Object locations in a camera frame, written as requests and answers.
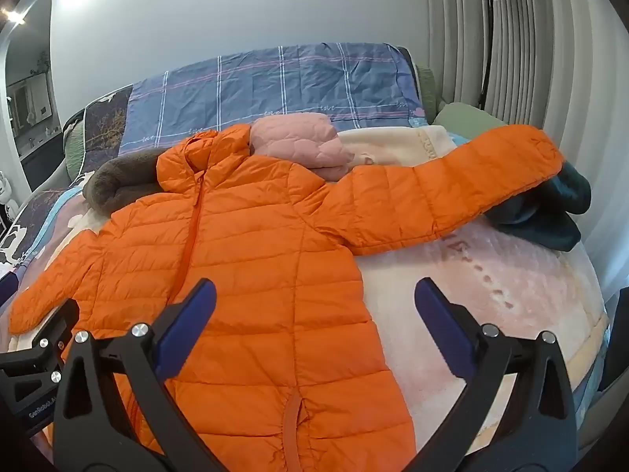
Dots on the bear printed blanket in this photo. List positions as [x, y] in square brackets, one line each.
[491, 305]

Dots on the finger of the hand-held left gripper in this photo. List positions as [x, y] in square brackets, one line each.
[59, 327]
[7, 290]

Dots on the green pillow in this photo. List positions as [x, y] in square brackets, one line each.
[467, 115]

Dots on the dark cabinet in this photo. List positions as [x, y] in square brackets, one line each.
[42, 162]

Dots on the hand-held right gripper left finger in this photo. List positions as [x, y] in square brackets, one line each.
[189, 324]

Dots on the dark tree print quilt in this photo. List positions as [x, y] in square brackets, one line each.
[105, 123]

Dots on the blue plaid duvet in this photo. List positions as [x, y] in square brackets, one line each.
[295, 83]

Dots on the dark teal garment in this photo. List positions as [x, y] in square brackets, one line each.
[550, 216]

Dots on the pink quilted jacket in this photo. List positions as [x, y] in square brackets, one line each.
[295, 137]

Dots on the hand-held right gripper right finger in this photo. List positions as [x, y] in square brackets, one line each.
[442, 324]

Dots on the brown fleece garment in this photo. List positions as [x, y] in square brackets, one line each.
[110, 182]

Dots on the ceiling light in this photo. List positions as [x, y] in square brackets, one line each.
[14, 15]

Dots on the white pleated curtain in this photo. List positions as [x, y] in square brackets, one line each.
[540, 59]

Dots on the orange puffer jacket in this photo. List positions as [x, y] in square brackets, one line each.
[275, 236]

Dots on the white ornament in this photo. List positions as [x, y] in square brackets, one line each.
[5, 194]

